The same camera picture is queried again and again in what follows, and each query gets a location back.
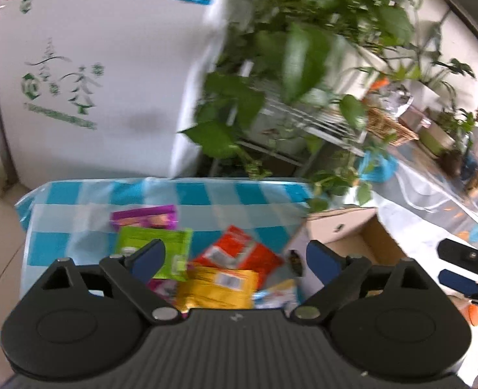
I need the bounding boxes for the green snack packet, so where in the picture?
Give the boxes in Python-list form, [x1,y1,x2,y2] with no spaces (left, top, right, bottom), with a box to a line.
[115,227,192,284]

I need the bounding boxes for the purple snack packet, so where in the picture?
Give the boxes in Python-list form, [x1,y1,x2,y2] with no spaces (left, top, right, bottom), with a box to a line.
[110,205,178,230]

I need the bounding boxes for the pink snack packet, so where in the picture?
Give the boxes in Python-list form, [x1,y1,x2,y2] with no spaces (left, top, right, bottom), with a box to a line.
[147,278,178,304]

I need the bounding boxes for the white cardboard milk box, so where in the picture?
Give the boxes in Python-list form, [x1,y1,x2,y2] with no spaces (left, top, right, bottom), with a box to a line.
[283,206,405,301]

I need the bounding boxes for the white blue snack packet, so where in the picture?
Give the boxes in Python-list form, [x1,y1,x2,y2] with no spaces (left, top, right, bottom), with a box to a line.
[253,279,298,313]

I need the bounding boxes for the yellow snack packet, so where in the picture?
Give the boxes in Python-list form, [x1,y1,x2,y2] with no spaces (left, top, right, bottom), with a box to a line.
[175,266,258,312]

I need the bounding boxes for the blue white checkered tablecloth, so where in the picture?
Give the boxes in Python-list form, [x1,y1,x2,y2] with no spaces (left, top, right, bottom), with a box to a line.
[16,177,311,294]

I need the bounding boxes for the orange red snack packet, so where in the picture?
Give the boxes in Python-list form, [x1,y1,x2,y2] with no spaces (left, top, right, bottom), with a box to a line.
[193,226,284,289]

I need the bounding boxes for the blue plastic bag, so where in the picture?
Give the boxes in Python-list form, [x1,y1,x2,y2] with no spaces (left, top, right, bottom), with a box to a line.
[358,151,398,183]

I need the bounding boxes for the small potted plant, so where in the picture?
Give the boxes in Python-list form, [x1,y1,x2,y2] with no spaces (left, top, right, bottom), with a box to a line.
[435,107,478,178]

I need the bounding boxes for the wicker basket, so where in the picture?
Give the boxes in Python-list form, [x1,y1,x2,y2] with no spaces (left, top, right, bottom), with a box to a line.
[366,106,419,147]

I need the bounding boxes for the white metal plant shelf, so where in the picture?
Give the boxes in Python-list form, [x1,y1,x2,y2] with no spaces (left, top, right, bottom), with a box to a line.
[198,56,375,177]

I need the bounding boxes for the white refrigerator with green print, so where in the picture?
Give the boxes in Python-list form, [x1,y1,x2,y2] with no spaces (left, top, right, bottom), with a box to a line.
[0,0,232,193]

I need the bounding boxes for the green pothos plant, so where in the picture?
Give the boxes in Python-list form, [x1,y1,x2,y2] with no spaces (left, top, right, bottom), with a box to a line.
[177,0,477,212]

